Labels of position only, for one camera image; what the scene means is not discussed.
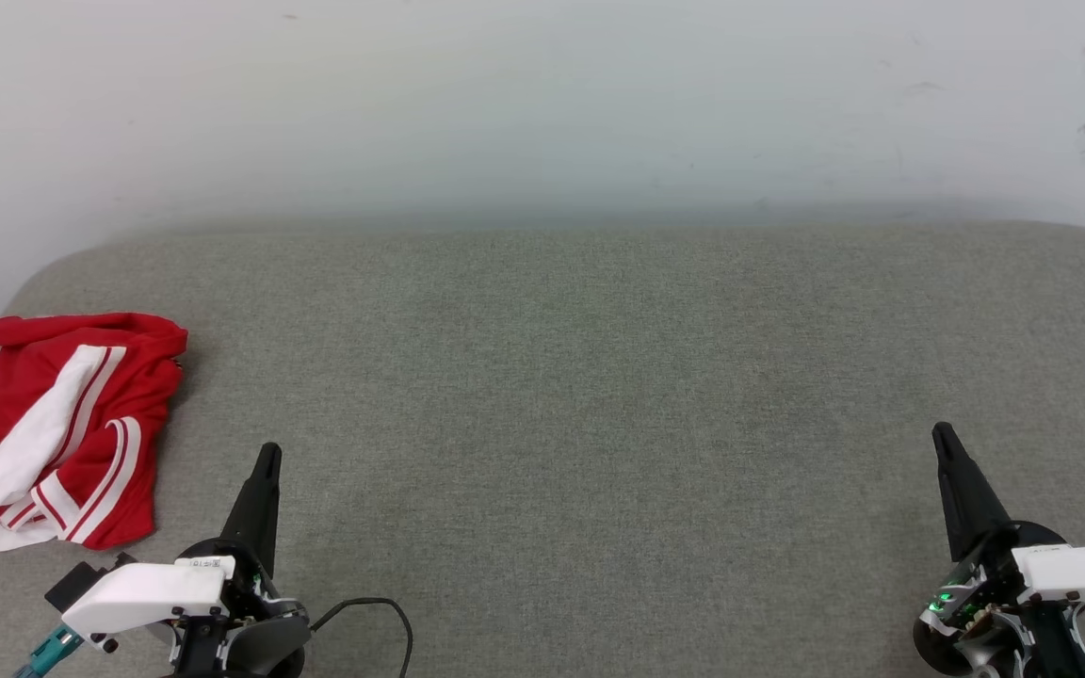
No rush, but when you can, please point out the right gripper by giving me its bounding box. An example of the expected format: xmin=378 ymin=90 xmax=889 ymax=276
xmin=913 ymin=422 xmax=1085 ymax=678

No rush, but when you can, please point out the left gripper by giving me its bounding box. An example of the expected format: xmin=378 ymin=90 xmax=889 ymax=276
xmin=60 ymin=443 xmax=313 ymax=678

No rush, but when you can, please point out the red and white sports jersey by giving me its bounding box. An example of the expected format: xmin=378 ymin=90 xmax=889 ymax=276
xmin=0 ymin=313 xmax=190 ymax=553

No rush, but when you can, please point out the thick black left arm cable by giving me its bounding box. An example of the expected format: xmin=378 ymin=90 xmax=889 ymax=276
xmin=310 ymin=597 xmax=413 ymax=678

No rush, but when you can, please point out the left teal cable connector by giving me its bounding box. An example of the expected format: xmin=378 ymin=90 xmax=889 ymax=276
xmin=13 ymin=625 xmax=85 ymax=678

